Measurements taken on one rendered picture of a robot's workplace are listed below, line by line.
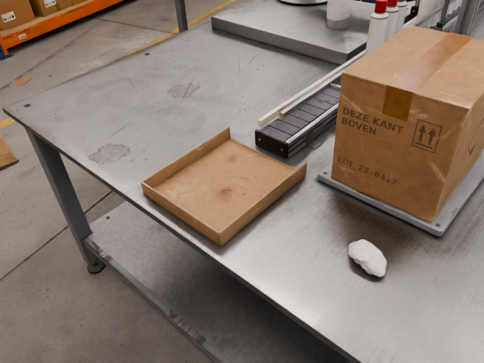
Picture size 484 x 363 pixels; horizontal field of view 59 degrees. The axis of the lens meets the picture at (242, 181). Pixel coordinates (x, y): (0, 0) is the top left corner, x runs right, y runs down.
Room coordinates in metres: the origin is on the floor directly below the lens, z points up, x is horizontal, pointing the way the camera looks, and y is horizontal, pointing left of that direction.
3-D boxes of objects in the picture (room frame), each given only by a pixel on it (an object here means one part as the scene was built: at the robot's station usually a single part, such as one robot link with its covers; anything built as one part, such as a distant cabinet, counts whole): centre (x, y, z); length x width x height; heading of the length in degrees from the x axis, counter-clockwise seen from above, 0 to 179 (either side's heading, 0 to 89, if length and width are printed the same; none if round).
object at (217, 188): (0.79, 0.04, 0.85); 0.30 x 0.26 x 0.04; 135
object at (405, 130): (0.79, -0.40, 0.99); 0.30 x 0.24 x 0.27; 137
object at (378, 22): (1.27, -0.44, 0.98); 0.05 x 0.05 x 0.20
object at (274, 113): (1.32, -0.43, 0.91); 1.07 x 0.01 x 0.02; 135
